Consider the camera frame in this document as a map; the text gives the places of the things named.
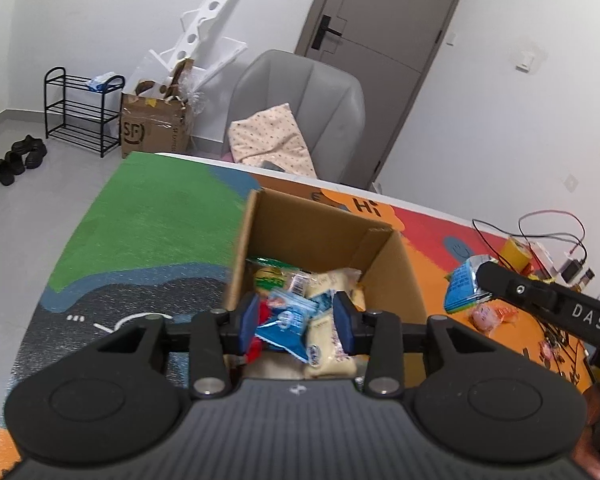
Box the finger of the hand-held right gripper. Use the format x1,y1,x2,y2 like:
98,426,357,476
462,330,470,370
476,259,562,314

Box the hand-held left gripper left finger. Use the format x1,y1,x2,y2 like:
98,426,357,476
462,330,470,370
96,294,261,400

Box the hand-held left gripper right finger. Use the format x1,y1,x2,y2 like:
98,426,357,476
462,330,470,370
333,292,499,399

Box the red snack packet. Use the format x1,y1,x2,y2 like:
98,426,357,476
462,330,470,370
246,299,277,367

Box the long white bread pack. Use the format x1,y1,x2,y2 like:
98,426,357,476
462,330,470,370
300,269,369,380

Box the green cracker packet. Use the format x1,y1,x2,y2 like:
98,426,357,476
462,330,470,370
247,257,303,295

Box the blue striped snack packet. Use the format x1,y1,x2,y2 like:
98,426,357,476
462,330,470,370
443,254,499,314

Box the person's right hand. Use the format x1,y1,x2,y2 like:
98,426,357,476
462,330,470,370
572,383,600,479

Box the yellow tape roll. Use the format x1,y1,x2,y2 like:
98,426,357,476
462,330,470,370
502,237,534,269

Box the pink clear snack packet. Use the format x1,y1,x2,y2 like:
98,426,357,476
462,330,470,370
467,304,519,334

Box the white power strip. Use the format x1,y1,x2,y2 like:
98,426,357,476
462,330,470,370
529,241,562,272

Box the black charger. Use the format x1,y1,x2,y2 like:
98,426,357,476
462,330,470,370
559,258,587,282

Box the cartoon printed table mat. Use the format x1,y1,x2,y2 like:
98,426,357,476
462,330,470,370
0,152,600,480

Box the dotted beige cushion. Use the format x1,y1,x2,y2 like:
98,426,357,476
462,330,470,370
228,102,316,177

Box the taped cardboard box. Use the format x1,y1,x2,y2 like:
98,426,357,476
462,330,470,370
119,58,196,159

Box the grey chair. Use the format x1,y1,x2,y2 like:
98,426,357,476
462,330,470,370
222,49,367,187

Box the grey door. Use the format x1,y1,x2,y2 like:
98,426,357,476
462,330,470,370
294,0,474,192

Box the black shoe rack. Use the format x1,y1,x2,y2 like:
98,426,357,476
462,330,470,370
43,66,126,159

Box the black shoe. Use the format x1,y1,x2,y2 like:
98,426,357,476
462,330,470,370
10,134,48,169
0,152,26,187

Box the blue white cloth bundle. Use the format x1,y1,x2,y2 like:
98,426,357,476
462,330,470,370
86,73,116,93

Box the white perforated rack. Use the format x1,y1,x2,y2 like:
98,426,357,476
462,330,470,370
146,0,249,102

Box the black cable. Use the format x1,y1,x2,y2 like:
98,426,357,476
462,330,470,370
471,218,588,271

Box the black door handle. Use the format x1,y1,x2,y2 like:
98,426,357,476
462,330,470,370
312,15,343,51

